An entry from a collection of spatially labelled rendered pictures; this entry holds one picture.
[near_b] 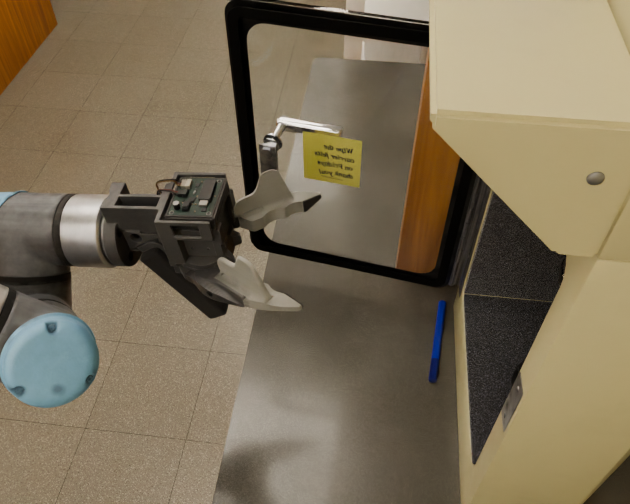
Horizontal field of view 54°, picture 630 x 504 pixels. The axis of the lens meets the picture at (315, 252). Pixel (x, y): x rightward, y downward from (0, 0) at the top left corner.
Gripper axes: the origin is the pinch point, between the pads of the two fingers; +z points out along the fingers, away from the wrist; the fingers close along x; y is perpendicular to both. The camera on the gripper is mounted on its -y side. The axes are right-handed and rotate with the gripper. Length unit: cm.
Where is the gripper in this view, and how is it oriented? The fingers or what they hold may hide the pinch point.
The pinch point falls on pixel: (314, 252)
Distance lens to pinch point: 61.3
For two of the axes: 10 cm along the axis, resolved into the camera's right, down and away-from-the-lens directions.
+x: 1.2, -7.4, 6.6
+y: -0.8, -6.7, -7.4
